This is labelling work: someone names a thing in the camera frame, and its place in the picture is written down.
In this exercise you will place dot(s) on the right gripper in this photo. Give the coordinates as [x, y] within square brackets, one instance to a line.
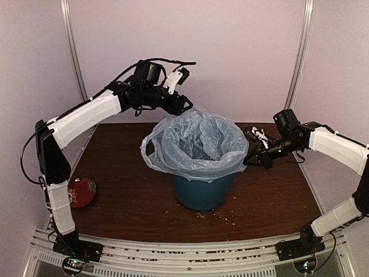
[263, 154]

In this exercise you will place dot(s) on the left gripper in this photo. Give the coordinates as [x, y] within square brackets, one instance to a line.
[174, 107]

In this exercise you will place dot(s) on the translucent blue plastic trash bag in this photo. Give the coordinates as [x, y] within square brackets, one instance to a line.
[197, 145]

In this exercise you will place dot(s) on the teal plastic trash bin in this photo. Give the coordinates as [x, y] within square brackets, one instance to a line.
[202, 196]

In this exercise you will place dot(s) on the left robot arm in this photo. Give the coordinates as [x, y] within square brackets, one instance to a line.
[146, 85]

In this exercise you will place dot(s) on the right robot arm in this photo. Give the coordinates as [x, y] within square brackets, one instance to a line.
[296, 137]

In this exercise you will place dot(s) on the red floral bowl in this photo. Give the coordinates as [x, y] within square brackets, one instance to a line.
[81, 192]

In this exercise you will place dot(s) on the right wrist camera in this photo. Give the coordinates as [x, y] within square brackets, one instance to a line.
[254, 134]

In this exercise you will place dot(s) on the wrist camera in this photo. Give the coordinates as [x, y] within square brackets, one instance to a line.
[177, 77]
[254, 134]

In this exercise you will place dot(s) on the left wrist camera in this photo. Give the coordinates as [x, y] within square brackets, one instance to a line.
[177, 77]

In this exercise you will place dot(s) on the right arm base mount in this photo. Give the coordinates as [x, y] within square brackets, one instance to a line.
[294, 251]

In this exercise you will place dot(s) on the right aluminium frame post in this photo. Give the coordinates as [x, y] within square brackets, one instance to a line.
[302, 53]

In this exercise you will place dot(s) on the aluminium frame post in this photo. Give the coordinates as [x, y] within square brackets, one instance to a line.
[67, 20]
[302, 53]

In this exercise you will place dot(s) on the left aluminium frame post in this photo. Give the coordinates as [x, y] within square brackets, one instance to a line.
[67, 20]

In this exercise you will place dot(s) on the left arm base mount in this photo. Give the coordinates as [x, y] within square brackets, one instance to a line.
[77, 259]

